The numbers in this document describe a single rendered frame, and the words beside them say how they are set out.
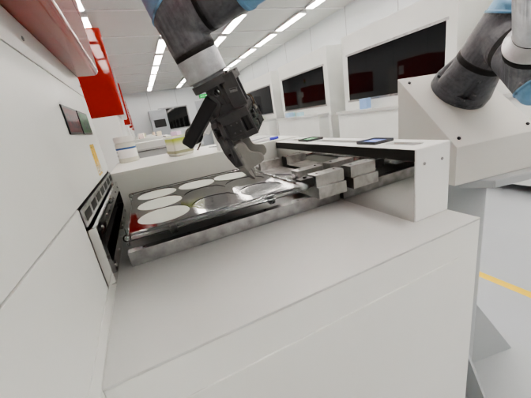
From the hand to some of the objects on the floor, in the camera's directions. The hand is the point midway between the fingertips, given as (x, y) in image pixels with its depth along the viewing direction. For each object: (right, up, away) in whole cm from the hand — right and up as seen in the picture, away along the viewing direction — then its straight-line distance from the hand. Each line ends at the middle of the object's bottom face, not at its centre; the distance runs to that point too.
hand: (249, 174), depth 60 cm
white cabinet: (+8, -84, +46) cm, 96 cm away
